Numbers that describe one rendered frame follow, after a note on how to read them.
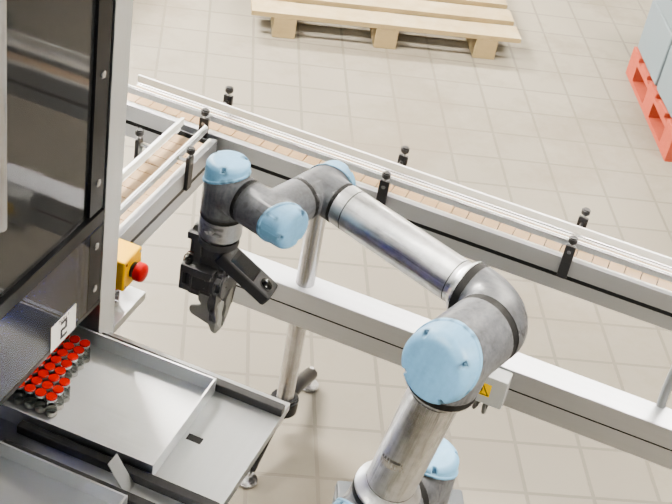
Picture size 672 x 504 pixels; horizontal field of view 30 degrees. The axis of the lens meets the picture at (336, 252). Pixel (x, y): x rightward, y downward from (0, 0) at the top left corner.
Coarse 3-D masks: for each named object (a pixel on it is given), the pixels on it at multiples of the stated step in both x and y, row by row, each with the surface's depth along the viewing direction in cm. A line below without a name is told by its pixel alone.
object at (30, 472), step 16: (0, 448) 220; (16, 448) 219; (0, 464) 220; (16, 464) 220; (32, 464) 219; (48, 464) 217; (0, 480) 217; (16, 480) 217; (32, 480) 218; (48, 480) 218; (64, 480) 218; (80, 480) 216; (0, 496) 214; (16, 496) 215; (32, 496) 215; (48, 496) 216; (64, 496) 216; (80, 496) 217; (96, 496) 217; (112, 496) 215
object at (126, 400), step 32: (96, 352) 246; (128, 352) 245; (96, 384) 239; (128, 384) 241; (160, 384) 242; (192, 384) 243; (0, 416) 229; (32, 416) 226; (64, 416) 231; (96, 416) 233; (128, 416) 234; (160, 416) 235; (192, 416) 234; (96, 448) 224; (128, 448) 227; (160, 448) 229
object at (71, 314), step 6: (72, 306) 231; (72, 312) 231; (72, 318) 232; (60, 324) 228; (72, 324) 233; (54, 330) 226; (60, 330) 229; (66, 330) 232; (72, 330) 234; (54, 336) 227; (66, 336) 232; (54, 342) 228; (60, 342) 231; (54, 348) 229
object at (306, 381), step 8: (312, 368) 374; (304, 376) 366; (312, 376) 370; (296, 384) 359; (304, 384) 363; (312, 384) 377; (272, 392) 354; (296, 392) 357; (296, 400) 353; (296, 408) 354; (288, 416) 353; (264, 448) 343; (256, 464) 340; (248, 472) 341; (248, 480) 343; (256, 480) 343
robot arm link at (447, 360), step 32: (448, 320) 183; (480, 320) 184; (512, 320) 188; (416, 352) 183; (448, 352) 180; (480, 352) 181; (512, 352) 189; (416, 384) 185; (448, 384) 181; (480, 384) 186; (416, 416) 192; (448, 416) 191; (384, 448) 201; (416, 448) 196; (384, 480) 203; (416, 480) 202
